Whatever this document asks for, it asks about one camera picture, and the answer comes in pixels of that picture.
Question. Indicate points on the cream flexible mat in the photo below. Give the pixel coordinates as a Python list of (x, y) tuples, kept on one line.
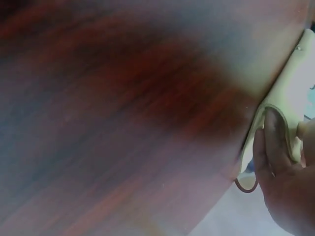
[(283, 83)]

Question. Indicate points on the person's right hand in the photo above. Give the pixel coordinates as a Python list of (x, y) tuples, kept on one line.
[(290, 196)]

